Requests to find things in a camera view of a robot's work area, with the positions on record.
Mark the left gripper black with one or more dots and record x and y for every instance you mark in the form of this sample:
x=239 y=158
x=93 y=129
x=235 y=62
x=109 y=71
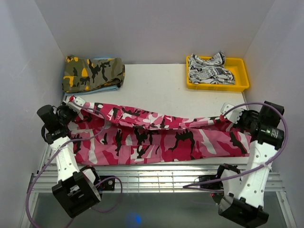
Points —
x=64 y=106

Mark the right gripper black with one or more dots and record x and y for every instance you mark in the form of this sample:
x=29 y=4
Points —
x=244 y=112

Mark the pink camouflage trousers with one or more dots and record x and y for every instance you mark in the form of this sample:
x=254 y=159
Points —
x=109 y=134

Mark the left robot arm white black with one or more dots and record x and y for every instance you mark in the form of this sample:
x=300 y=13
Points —
x=76 y=189

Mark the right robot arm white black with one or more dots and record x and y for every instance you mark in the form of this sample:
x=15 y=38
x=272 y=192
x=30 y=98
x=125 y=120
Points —
x=243 y=197

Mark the green camouflage folded trousers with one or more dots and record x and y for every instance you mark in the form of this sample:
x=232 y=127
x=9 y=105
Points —
x=92 y=71

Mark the white black newsprint trousers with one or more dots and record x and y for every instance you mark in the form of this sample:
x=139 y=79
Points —
x=211 y=71

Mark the yellow plastic tray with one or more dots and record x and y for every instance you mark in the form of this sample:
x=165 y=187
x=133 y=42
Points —
x=235 y=66

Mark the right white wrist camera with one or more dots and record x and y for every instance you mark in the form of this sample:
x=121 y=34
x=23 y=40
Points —
x=231 y=113

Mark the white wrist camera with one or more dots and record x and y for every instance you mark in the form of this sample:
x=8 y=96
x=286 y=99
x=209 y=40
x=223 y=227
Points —
x=75 y=103
x=231 y=113

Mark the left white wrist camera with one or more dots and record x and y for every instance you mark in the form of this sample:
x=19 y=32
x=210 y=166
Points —
x=75 y=103

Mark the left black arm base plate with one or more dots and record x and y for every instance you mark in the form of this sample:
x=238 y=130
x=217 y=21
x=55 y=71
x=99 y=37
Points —
x=108 y=185

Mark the aluminium frame rail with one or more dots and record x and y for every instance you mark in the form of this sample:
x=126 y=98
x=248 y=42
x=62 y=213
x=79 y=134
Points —
x=155 y=178

